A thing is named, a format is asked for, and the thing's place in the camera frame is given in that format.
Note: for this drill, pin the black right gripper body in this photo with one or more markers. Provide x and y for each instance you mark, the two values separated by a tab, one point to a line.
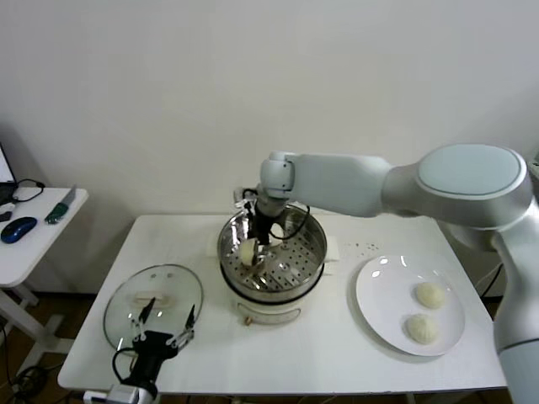
263	227

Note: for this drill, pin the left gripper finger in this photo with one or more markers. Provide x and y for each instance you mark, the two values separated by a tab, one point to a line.
140	324
187	330

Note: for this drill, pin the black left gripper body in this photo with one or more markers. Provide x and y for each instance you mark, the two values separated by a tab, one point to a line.
151	349

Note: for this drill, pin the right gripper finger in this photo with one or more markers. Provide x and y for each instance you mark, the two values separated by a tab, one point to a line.
263	257

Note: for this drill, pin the round glass pot lid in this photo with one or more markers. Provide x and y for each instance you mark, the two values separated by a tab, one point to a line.
185	290

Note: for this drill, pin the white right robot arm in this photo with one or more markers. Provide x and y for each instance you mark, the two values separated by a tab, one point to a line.
345	185

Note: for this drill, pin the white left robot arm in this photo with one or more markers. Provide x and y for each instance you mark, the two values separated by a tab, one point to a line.
149	393

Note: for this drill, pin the perforated steel steamer basket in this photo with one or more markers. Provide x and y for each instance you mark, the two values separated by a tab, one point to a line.
303	261

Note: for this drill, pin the large white plate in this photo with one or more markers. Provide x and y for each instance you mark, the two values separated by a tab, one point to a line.
379	269

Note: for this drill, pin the white side table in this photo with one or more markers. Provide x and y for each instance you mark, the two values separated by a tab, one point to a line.
42	248

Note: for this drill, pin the blue computer mouse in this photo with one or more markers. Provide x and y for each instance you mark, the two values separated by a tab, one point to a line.
19	229

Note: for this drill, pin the small black desk item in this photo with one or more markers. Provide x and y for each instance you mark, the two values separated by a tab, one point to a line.
4	217

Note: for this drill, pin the dark laptop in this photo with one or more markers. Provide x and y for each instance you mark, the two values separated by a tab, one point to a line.
5	192

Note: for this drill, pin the white shelf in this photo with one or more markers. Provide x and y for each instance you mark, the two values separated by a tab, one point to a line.
535	166

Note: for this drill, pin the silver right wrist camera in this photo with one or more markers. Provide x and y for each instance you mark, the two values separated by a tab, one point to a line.
242	198

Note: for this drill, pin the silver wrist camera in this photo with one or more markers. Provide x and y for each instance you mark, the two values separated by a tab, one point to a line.
242	198
122	395

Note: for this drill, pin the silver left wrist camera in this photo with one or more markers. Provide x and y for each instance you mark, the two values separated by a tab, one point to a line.
122	395

